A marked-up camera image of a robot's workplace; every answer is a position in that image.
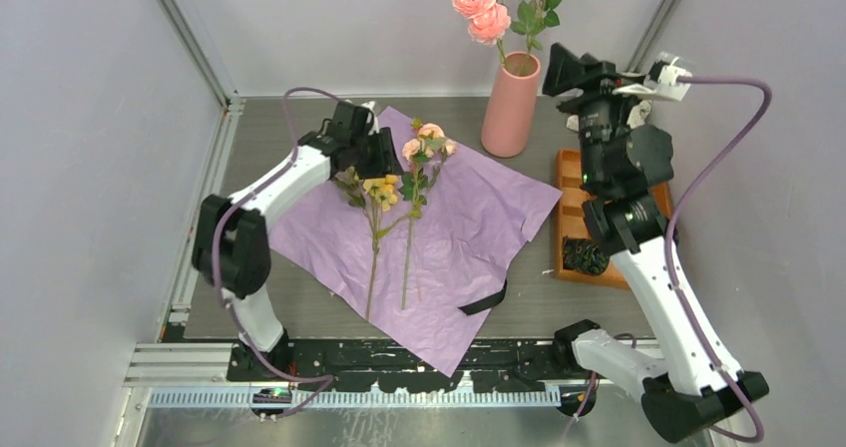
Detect purple wrapping paper sheet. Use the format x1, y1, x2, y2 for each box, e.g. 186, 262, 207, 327
268, 101, 561, 375

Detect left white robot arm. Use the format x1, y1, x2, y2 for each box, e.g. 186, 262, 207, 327
191, 101, 401, 380

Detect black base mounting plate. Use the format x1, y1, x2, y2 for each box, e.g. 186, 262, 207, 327
226, 337, 620, 419

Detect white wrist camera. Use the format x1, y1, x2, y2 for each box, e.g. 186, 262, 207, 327
612, 52, 692, 102
361, 100, 380, 135

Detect pink flower stem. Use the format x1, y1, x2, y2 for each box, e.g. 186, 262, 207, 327
451, 0, 512, 67

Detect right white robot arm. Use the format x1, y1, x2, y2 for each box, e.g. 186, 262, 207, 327
542, 43, 769, 443

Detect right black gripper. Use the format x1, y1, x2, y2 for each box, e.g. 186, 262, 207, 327
538, 43, 644, 187

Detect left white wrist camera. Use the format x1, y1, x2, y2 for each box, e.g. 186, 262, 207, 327
361, 100, 380, 135

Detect white flower with leaves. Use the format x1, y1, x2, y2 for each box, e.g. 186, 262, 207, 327
512, 0, 564, 75

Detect black ribbon with gold text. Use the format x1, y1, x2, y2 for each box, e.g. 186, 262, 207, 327
458, 280, 508, 316

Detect orange compartment tray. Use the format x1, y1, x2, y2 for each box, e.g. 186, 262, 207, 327
552, 149, 675, 291

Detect crumpled printed paper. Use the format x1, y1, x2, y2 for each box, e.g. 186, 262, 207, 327
566, 100, 652, 133

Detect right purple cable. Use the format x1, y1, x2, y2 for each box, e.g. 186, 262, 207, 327
562, 75, 773, 444

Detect pink cylindrical vase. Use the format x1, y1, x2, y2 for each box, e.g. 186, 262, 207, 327
481, 52, 541, 158

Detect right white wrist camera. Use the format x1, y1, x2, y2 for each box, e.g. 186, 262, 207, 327
612, 52, 692, 102

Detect yellow flower bunch stems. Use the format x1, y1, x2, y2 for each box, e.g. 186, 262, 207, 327
332, 168, 401, 320

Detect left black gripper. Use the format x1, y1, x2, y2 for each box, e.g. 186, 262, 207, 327
351, 127, 403, 181

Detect peach flower stem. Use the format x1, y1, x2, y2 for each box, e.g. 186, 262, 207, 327
400, 118, 458, 310

